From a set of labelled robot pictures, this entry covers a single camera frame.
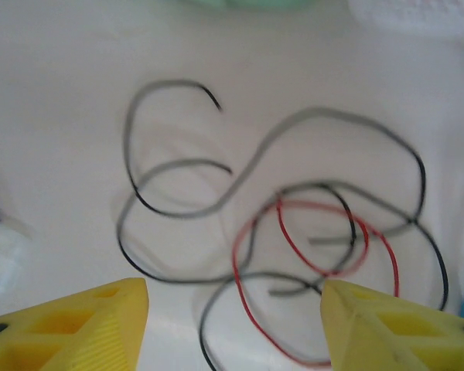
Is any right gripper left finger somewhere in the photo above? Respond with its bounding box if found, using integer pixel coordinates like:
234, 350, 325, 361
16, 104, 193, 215
0, 277, 150, 371

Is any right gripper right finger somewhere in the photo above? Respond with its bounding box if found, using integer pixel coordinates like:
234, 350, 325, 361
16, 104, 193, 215
319, 280, 464, 371

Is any red wire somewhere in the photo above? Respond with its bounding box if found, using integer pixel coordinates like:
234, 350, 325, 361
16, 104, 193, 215
231, 199, 401, 367

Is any clear plastic organizer box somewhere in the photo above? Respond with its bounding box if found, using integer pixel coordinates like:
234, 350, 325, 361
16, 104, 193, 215
0, 200, 34, 297

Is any white perforated plastic basket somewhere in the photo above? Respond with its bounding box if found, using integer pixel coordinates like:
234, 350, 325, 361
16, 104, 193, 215
347, 0, 464, 38

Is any mint green zip pouch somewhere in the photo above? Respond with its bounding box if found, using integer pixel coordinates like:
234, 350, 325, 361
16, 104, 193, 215
185, 0, 318, 9

